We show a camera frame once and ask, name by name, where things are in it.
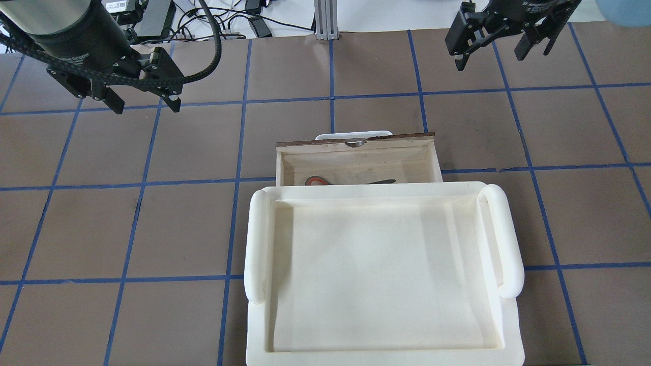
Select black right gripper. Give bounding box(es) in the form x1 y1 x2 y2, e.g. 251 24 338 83
445 1 581 71

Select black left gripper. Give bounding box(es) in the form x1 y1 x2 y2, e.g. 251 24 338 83
47 47 184 114

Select light wooden drawer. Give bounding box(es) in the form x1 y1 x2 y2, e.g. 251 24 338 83
275 133 442 186

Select white drawer handle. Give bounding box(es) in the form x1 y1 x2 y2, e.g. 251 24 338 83
315 130 393 141

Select orange grey scissors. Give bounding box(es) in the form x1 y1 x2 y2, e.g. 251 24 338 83
303 175 397 186

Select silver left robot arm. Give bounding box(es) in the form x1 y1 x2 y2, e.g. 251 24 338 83
2 1 183 114

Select white plastic tray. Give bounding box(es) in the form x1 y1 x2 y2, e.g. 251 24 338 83
243 181 525 365

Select aluminium frame post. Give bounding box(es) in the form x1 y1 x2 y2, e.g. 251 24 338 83
314 0 340 40

